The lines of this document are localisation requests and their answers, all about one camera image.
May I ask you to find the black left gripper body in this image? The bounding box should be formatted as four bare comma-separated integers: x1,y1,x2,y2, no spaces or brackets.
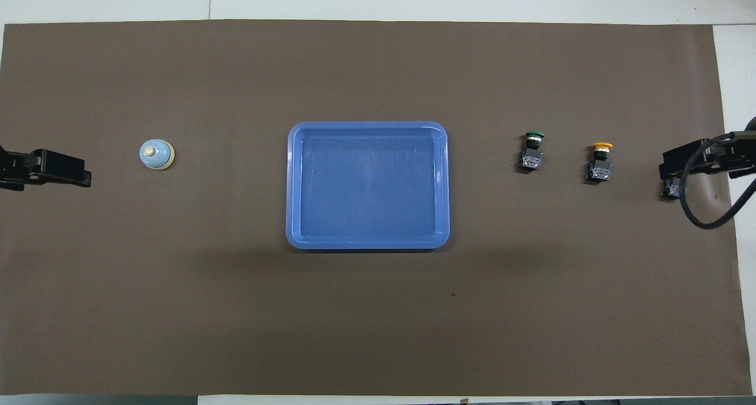
0,147,36,191

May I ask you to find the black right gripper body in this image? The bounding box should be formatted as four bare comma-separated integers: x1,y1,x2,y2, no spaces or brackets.
706,131,756,179

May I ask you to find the light blue desk bell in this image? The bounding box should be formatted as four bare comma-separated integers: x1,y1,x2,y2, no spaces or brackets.
139,139,175,171

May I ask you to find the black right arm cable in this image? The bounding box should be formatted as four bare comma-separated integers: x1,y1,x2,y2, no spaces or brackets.
678,131,756,230

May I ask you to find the brown table mat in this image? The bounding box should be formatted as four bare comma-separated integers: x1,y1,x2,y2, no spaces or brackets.
0,19,754,397

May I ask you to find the yellow push button switch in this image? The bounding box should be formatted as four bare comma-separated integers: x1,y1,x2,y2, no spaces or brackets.
586,142,614,182

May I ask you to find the blue plastic tray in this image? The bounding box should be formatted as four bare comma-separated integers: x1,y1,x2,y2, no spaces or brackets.
286,121,451,250

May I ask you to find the green push button switch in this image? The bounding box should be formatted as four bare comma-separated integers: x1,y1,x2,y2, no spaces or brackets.
519,132,546,172

